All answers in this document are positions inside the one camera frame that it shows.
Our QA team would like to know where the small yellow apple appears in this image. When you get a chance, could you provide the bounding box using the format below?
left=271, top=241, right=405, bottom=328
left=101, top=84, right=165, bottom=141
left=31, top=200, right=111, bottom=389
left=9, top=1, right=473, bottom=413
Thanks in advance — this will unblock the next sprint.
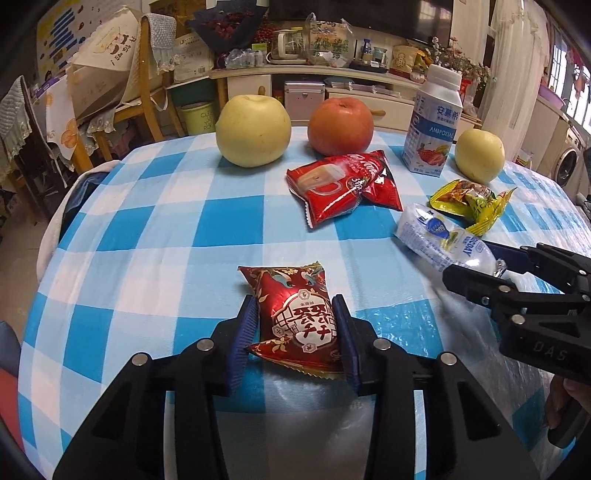
left=455, top=128, right=505, bottom=183

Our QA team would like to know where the white curtain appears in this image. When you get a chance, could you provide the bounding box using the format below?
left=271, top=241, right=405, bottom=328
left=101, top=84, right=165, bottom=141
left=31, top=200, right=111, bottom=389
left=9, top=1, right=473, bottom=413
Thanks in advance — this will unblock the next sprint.
left=480, top=0, right=552, bottom=162

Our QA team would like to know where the red orange apple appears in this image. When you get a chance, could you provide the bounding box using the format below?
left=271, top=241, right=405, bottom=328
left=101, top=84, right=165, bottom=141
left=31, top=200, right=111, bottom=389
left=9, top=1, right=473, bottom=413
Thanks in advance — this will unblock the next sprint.
left=307, top=97, right=375, bottom=158

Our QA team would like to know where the dried flower bunch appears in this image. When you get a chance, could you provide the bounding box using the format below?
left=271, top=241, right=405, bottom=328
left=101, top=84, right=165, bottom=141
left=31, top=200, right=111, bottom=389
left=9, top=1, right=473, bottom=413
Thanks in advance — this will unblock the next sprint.
left=427, top=37, right=492, bottom=84

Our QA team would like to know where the dark blue flower bouquet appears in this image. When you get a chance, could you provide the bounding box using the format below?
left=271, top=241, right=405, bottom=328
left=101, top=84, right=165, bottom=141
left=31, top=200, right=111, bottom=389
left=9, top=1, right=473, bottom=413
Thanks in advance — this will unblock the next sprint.
left=187, top=7, right=269, bottom=54

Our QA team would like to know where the pack of water bottles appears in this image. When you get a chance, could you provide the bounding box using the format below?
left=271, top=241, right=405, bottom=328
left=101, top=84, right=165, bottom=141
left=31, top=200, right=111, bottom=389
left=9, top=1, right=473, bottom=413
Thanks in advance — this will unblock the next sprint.
left=222, top=46, right=266, bottom=70

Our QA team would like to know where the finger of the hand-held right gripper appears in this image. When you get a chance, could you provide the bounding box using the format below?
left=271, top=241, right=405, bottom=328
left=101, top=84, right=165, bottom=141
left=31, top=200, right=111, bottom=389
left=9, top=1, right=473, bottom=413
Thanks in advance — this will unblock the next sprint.
left=485, top=240, right=591, bottom=291
left=442, top=262, right=591, bottom=324

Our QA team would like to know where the red gold patterned snack packet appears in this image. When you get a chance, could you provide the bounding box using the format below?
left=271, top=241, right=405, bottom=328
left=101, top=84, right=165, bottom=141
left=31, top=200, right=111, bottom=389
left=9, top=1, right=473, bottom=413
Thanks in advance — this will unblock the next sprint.
left=238, top=261, right=348, bottom=381

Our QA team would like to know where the grey lace chair cloth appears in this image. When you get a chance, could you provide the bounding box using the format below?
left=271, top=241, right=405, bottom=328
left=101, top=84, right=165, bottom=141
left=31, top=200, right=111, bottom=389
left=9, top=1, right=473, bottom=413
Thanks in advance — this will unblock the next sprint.
left=141, top=14, right=178, bottom=75

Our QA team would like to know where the person's right hand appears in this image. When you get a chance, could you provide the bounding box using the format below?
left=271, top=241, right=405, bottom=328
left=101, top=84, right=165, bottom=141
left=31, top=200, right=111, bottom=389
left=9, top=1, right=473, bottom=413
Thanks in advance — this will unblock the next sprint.
left=544, top=377, right=575, bottom=430

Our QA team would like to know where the yellow green candy wrapper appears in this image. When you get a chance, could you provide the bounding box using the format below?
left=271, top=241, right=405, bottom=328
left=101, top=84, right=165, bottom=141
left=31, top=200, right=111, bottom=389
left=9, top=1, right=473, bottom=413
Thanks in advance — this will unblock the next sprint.
left=428, top=179, right=518, bottom=237

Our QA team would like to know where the cream printed cloth bag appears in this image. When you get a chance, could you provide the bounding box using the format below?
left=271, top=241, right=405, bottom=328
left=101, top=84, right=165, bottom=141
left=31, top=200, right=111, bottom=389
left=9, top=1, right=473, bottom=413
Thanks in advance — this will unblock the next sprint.
left=65, top=7, right=144, bottom=121

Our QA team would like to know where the white cardboard box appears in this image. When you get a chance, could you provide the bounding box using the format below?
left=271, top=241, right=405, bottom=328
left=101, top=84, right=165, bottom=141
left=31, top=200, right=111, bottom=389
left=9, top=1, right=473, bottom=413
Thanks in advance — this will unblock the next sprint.
left=173, top=32, right=215, bottom=84

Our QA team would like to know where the black television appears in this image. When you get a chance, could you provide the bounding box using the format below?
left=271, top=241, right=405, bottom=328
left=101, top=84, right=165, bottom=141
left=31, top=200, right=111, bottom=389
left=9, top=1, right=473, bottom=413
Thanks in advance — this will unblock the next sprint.
left=268, top=0, right=455, bottom=47

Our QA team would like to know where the white yogurt drink bottle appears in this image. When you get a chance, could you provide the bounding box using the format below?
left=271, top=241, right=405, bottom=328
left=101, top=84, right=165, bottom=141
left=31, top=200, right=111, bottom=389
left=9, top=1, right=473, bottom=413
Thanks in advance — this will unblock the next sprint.
left=401, top=64, right=463, bottom=177

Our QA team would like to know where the clear flower print bag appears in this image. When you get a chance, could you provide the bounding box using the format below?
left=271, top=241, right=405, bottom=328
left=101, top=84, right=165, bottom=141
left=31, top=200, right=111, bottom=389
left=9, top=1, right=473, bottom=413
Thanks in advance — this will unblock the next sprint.
left=305, top=14, right=358, bottom=65

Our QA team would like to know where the white orange print cloth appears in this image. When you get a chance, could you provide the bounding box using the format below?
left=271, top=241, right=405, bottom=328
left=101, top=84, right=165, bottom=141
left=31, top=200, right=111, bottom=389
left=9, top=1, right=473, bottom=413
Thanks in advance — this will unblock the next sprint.
left=44, top=78, right=77, bottom=171

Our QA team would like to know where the clear blue white plastic packet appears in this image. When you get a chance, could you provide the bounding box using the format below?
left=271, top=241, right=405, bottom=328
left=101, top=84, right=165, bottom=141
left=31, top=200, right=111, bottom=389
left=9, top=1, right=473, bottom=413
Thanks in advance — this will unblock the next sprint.
left=394, top=203, right=502, bottom=282

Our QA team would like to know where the white washing machine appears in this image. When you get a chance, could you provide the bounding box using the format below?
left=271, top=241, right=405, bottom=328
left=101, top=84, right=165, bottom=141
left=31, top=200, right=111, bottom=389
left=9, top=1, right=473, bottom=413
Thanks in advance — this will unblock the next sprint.
left=551, top=129, right=587, bottom=188

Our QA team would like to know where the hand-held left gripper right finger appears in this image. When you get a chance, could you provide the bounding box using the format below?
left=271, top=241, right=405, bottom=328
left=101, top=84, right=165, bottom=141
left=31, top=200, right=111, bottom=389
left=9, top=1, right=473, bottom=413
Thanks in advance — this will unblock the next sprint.
left=332, top=294, right=541, bottom=480

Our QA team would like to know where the green bucket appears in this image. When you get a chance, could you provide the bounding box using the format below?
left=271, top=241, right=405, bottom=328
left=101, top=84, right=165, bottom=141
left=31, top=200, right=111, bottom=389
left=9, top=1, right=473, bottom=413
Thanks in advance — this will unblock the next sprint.
left=179, top=102, right=218, bottom=137

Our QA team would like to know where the large yellow apple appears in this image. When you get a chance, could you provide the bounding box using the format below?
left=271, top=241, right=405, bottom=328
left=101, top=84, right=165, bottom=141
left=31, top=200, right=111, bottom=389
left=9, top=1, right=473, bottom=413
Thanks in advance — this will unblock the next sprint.
left=216, top=93, right=293, bottom=168

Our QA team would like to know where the blue white checked tablecloth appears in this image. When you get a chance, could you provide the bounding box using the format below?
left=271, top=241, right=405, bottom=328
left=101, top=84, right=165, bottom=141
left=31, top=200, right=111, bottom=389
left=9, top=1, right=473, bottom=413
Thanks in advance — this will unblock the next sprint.
left=18, top=124, right=591, bottom=480

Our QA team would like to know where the wall poster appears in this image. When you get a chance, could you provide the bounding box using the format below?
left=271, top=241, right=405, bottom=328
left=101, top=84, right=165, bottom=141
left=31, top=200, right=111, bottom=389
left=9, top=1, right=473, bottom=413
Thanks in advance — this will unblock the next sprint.
left=37, top=0, right=105, bottom=79

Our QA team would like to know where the dark blue cloth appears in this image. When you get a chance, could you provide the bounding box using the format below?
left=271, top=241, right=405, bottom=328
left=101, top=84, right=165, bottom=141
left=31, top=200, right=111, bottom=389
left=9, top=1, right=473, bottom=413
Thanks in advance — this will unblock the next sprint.
left=62, top=173, right=100, bottom=241

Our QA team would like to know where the cream cabinet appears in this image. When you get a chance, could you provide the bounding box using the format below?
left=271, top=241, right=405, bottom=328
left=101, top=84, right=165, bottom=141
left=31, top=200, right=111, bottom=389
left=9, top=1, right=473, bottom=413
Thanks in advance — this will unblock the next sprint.
left=210, top=62, right=483, bottom=134

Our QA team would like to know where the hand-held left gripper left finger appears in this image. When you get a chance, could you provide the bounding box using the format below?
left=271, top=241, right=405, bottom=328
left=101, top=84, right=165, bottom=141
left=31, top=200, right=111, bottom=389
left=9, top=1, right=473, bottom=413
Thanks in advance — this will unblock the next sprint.
left=52, top=294, right=260, bottom=480

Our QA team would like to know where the silver metal case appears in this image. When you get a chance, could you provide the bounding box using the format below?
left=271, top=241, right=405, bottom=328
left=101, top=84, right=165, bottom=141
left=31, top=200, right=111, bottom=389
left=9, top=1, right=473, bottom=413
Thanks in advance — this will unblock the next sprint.
left=284, top=80, right=326, bottom=125

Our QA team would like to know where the white coffee maker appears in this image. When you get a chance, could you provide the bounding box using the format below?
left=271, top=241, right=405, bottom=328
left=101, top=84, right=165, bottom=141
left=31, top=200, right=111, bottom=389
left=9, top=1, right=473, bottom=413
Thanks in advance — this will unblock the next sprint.
left=270, top=28, right=308, bottom=64

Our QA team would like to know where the wooden chair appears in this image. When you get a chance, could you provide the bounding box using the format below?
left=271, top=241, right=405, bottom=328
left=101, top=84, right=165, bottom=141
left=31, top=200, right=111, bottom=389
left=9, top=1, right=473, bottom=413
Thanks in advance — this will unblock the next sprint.
left=69, top=14, right=185, bottom=171

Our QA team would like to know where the red cup print snack packet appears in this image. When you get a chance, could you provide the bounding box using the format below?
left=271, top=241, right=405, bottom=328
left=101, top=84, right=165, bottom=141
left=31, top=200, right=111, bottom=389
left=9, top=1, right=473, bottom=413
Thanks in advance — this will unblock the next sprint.
left=285, top=150, right=403, bottom=229

